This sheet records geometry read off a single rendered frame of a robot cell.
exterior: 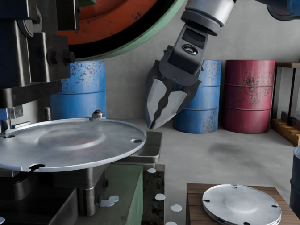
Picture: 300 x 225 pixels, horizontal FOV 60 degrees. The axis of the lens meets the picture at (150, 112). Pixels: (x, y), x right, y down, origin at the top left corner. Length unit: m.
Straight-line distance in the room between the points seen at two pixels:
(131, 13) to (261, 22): 3.24
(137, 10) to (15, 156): 0.53
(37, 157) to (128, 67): 3.43
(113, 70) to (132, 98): 0.50
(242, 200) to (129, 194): 0.65
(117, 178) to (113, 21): 0.45
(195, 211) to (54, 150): 0.73
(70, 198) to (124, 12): 0.54
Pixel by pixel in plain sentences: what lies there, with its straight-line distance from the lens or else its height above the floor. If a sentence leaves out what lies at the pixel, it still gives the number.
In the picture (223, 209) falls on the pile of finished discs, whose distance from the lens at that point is 1.09.
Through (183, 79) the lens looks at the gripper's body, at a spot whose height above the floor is 0.90.
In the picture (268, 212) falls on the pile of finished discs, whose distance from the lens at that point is 1.12.
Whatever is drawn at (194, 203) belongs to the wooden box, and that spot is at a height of 0.35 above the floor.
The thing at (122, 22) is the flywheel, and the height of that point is 1.03.
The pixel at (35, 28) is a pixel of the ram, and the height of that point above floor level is 0.98.
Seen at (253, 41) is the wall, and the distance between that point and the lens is 3.91.
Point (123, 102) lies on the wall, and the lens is 3.90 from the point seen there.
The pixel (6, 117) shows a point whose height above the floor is 0.83.
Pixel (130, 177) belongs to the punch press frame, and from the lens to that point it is 0.66.
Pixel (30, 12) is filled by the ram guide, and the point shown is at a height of 1.00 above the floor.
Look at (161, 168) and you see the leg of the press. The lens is 0.77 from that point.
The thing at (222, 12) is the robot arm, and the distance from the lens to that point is 0.46.
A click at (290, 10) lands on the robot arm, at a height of 1.01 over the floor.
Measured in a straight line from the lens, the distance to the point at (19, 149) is 0.50.
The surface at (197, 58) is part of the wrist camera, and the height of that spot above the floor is 0.93.
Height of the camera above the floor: 0.94
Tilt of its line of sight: 12 degrees down
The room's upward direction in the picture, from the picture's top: straight up
